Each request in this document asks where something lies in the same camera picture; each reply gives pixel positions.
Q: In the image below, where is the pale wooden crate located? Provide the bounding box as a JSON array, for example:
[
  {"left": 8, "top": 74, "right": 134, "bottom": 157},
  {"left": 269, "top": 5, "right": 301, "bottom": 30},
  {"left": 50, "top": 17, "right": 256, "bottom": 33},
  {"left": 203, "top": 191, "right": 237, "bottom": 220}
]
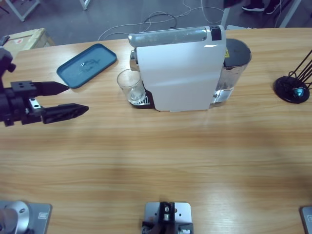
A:
[{"left": 4, "top": 28, "right": 56, "bottom": 63}]

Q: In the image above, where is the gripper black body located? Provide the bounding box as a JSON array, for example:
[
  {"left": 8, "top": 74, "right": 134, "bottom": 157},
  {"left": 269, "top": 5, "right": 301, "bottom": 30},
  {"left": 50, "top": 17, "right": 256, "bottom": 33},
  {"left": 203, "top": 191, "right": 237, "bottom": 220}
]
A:
[{"left": 0, "top": 88, "right": 45, "bottom": 127}]

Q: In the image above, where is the clear water tank black lid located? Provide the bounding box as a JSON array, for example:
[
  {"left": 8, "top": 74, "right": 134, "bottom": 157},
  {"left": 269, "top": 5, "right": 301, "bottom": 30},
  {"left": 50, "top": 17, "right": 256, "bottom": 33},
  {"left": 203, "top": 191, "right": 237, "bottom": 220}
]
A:
[{"left": 214, "top": 38, "right": 252, "bottom": 108}]

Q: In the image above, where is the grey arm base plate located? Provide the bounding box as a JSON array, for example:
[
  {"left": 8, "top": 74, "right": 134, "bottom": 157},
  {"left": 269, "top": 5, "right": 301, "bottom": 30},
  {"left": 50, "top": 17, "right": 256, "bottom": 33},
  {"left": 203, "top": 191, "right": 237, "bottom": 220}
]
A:
[
  {"left": 299, "top": 206, "right": 312, "bottom": 234},
  {"left": 0, "top": 200, "right": 53, "bottom": 234}
]

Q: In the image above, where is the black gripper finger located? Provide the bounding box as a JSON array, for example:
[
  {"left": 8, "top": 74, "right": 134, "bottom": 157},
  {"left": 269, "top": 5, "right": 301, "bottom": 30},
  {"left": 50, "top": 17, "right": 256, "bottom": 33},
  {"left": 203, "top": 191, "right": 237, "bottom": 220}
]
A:
[
  {"left": 11, "top": 81, "right": 70, "bottom": 98},
  {"left": 41, "top": 103, "right": 89, "bottom": 125}
]

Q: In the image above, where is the white capsule coffee machine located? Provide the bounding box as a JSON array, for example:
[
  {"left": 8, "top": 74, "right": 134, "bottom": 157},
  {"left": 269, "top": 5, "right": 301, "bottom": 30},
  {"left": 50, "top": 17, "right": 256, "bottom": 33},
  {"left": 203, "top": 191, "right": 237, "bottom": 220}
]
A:
[{"left": 128, "top": 25, "right": 227, "bottom": 113}]

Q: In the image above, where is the dark blue plastic tray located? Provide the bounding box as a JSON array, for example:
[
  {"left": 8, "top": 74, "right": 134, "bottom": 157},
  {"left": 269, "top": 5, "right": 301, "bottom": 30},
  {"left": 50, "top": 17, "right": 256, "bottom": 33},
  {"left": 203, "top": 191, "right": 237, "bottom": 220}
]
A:
[{"left": 56, "top": 43, "right": 117, "bottom": 89}]

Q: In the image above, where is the thin black floor cable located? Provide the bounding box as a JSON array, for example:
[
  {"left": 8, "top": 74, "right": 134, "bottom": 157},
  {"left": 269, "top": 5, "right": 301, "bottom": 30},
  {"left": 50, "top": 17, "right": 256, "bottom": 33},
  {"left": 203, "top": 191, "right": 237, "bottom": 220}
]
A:
[{"left": 143, "top": 13, "right": 178, "bottom": 29}]

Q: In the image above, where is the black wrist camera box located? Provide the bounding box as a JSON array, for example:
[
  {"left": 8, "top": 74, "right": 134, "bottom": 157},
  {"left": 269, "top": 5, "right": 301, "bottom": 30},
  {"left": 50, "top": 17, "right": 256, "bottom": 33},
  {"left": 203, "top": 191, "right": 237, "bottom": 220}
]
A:
[{"left": 0, "top": 46, "right": 17, "bottom": 90}]

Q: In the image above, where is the thin white floor cable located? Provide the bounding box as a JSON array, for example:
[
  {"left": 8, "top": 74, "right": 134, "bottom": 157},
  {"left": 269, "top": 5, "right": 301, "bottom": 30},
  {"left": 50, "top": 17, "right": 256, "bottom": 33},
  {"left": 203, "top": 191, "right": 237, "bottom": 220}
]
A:
[
  {"left": 97, "top": 0, "right": 225, "bottom": 42},
  {"left": 201, "top": 0, "right": 214, "bottom": 24}
]

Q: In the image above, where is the black capsule holder with rods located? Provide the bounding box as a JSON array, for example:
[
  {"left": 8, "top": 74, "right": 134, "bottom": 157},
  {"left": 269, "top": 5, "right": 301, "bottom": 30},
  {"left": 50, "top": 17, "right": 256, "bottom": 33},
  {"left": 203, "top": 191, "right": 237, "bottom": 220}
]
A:
[{"left": 273, "top": 50, "right": 312, "bottom": 104}]

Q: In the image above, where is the silver coffee machine lever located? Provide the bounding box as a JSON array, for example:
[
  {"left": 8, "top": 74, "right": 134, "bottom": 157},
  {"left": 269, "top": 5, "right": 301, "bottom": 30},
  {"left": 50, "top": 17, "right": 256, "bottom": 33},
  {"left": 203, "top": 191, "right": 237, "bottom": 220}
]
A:
[{"left": 128, "top": 26, "right": 212, "bottom": 47}]

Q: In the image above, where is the grey mount plate dark post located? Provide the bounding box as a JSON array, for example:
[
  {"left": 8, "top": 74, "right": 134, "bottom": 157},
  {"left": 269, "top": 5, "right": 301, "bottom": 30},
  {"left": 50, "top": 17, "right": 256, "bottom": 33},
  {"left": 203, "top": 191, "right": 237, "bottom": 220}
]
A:
[{"left": 142, "top": 201, "right": 195, "bottom": 234}]

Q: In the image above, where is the white metal table frame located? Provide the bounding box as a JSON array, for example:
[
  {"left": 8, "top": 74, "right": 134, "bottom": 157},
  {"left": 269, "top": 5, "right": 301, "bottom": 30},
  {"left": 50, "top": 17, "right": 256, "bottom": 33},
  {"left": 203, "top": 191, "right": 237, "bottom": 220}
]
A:
[{"left": 0, "top": 0, "right": 41, "bottom": 22}]

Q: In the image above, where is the clear drinking glass red logo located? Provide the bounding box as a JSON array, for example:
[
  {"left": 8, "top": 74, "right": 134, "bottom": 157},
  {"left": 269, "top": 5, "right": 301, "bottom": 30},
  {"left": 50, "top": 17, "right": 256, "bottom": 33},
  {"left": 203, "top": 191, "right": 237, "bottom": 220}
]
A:
[{"left": 116, "top": 69, "right": 145, "bottom": 104}]

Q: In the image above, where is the black sneaker white sole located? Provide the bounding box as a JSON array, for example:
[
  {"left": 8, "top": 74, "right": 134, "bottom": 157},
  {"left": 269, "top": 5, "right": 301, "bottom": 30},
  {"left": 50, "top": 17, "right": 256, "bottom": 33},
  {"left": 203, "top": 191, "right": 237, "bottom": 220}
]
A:
[
  {"left": 242, "top": 0, "right": 266, "bottom": 12},
  {"left": 265, "top": 0, "right": 281, "bottom": 15}
]

